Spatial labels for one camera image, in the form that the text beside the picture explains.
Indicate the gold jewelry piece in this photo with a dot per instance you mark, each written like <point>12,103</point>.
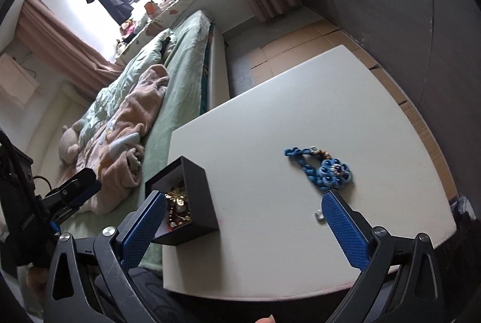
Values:
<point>177,194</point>

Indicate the white square table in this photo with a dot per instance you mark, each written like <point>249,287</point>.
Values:
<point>300,112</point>

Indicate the bed with green sheet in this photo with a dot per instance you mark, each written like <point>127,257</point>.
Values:
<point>184,82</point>

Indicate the pink toys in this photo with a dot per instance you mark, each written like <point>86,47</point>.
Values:
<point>128,28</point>

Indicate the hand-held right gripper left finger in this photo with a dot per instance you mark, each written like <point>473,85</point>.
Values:
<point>144,229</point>

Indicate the pink fleece blanket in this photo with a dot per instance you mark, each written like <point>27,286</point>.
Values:
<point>127,127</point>

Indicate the beige plush toy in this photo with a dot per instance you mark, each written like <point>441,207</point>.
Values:
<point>71,146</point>

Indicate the cream bed headboard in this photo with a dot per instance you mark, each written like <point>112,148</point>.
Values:
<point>41,127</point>

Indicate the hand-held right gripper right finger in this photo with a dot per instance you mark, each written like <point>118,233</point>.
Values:
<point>344,233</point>

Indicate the black jewelry box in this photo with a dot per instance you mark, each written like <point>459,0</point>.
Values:
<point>199,210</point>

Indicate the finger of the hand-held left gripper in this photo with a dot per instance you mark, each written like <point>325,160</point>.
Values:
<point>64,214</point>
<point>79,184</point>

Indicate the green printed quilt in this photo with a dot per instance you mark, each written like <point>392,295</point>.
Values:
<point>127,82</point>

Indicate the small clear bead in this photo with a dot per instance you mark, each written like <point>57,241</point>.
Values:
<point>319,215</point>

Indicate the person's right hand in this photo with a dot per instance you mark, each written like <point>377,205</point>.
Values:
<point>266,319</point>

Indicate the printed window seat cushion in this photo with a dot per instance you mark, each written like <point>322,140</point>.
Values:
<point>176,7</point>

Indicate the grey wardrobe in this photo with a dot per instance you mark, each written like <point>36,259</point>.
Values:
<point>394,7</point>

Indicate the orange paper bag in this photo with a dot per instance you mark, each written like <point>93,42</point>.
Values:
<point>151,8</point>

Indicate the beige hanging towel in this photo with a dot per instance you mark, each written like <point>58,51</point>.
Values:
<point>17,79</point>

